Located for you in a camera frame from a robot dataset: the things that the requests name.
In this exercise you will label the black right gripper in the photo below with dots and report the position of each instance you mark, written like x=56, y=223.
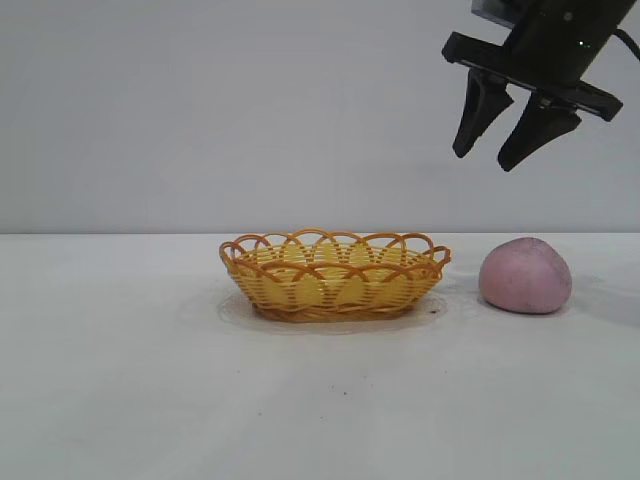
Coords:
x=555, y=45

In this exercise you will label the yellow woven wicker basket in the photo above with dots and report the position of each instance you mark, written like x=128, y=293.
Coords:
x=310, y=290

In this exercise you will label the pink round bun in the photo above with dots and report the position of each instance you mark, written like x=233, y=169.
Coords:
x=525, y=275

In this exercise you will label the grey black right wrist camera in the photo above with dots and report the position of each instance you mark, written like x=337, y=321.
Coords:
x=495, y=10

